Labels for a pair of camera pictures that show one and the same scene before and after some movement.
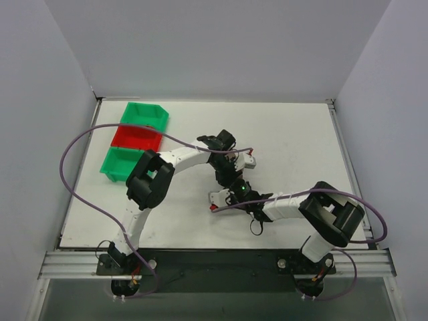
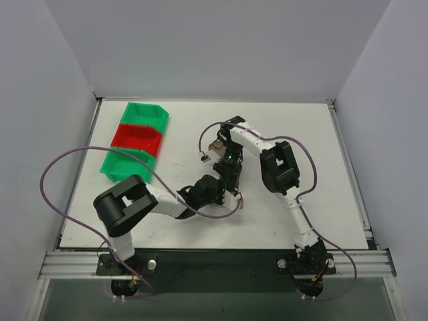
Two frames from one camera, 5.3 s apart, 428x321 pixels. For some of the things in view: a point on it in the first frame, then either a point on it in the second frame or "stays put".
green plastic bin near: [119, 162] stays put
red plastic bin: [137, 138] stays put
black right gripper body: [234, 193] → [228, 169]
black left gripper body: [226, 172] → [220, 192]
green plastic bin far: [149, 114] stays put
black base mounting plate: [217, 270] stays put
